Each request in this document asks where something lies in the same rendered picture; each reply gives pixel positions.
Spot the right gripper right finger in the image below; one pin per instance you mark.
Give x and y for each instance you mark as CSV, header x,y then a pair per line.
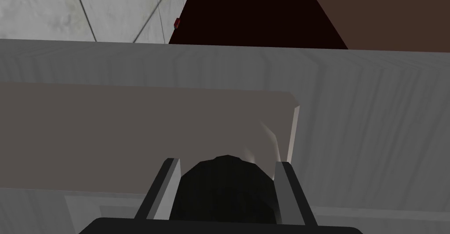
x,y
291,195

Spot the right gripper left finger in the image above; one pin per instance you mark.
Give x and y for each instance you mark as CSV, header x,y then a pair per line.
x,y
162,191

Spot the black round knob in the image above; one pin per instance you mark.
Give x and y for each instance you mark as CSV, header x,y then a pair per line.
x,y
225,191

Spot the taupe grey drawer front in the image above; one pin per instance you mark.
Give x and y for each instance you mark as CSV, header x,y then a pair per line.
x,y
105,139

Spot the grey wooden cupboard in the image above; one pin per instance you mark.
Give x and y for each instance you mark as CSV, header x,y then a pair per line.
x,y
369,121

